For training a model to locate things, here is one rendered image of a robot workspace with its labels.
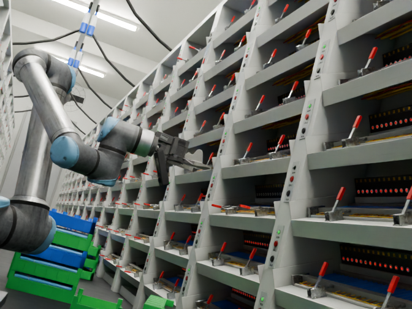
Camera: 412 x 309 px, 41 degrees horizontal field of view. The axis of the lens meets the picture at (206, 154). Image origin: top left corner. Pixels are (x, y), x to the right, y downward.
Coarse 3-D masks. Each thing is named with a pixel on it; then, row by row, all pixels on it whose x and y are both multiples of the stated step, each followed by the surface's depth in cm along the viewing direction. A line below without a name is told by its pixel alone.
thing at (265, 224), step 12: (216, 204) 221; (228, 204) 223; (276, 204) 163; (216, 216) 212; (228, 216) 200; (240, 216) 189; (252, 216) 181; (264, 216) 175; (276, 216) 163; (240, 228) 190; (252, 228) 180; (264, 228) 171
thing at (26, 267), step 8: (16, 256) 248; (16, 264) 248; (24, 264) 249; (32, 264) 249; (40, 264) 250; (24, 272) 248; (32, 272) 249; (40, 272) 250; (48, 272) 250; (56, 272) 251; (64, 272) 252; (72, 272) 252; (80, 272) 253; (56, 280) 251; (64, 280) 251; (72, 280) 252
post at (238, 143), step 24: (264, 0) 238; (288, 0) 239; (264, 24) 235; (264, 48) 234; (288, 48) 237; (240, 72) 238; (240, 96) 229; (240, 144) 227; (264, 144) 230; (216, 168) 228; (216, 192) 222; (240, 192) 225; (216, 240) 220; (240, 240) 224; (192, 264) 220; (192, 288) 216; (216, 288) 219
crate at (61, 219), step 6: (54, 216) 254; (60, 216) 254; (66, 216) 255; (72, 216) 255; (60, 222) 254; (66, 222) 254; (72, 222) 255; (78, 222) 255; (84, 222) 256; (90, 222) 256; (96, 222) 257; (72, 228) 255; (78, 228) 255; (84, 228) 256; (90, 228) 256
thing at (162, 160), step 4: (156, 152) 183; (160, 152) 182; (156, 156) 183; (160, 156) 182; (164, 156) 183; (156, 160) 184; (160, 160) 182; (164, 160) 183; (156, 164) 185; (160, 164) 182; (164, 164) 183; (156, 168) 186; (160, 168) 182; (164, 168) 182; (160, 172) 182; (164, 172) 182; (160, 176) 183; (164, 176) 182; (160, 180) 183; (164, 180) 182; (168, 180) 182; (160, 184) 184; (164, 184) 182; (168, 184) 182
